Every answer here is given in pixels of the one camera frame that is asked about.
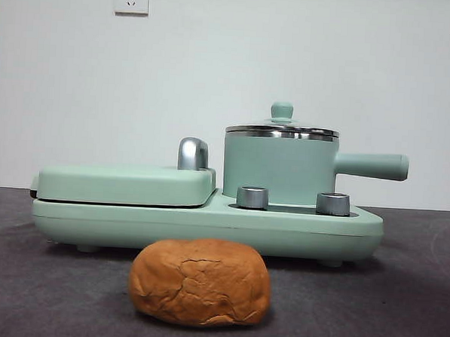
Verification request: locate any glass lid with green knob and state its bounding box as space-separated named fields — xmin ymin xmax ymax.
xmin=225 ymin=98 xmax=341 ymax=139

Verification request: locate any brown potato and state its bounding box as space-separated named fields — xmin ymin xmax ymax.
xmin=126 ymin=234 xmax=274 ymax=329

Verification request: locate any mint green steamer pot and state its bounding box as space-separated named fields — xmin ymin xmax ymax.
xmin=221 ymin=125 xmax=412 ymax=211

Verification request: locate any silver control dial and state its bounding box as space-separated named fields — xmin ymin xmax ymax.
xmin=316 ymin=191 xmax=352 ymax=216
xmin=236 ymin=184 xmax=270 ymax=210

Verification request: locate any mint green breakfast machine base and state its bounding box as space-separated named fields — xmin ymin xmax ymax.
xmin=29 ymin=178 xmax=386 ymax=269

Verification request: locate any mint green griddle cover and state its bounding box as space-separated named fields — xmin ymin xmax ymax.
xmin=29 ymin=128 xmax=220 ymax=210

